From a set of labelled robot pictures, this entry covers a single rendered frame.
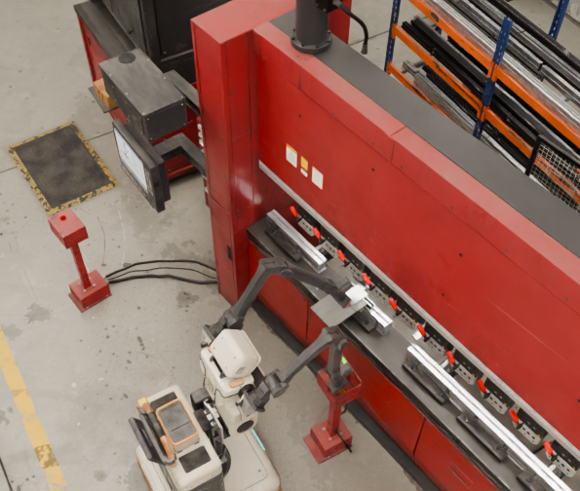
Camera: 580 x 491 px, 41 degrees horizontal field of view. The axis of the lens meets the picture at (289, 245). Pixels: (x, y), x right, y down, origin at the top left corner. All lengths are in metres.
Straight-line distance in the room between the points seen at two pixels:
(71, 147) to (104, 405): 2.43
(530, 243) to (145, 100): 2.05
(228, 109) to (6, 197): 2.88
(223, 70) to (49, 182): 2.91
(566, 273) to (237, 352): 1.56
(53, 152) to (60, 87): 0.85
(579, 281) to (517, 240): 0.28
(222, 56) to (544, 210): 1.67
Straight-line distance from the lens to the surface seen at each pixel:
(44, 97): 7.31
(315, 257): 4.56
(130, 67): 4.28
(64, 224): 5.11
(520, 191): 3.23
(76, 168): 6.57
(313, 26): 3.66
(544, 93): 5.07
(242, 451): 4.69
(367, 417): 5.07
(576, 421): 3.56
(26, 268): 6.00
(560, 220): 3.18
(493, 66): 5.31
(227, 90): 3.99
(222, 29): 3.88
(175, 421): 4.10
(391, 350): 4.35
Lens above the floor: 4.57
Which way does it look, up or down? 51 degrees down
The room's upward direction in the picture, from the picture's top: 1 degrees clockwise
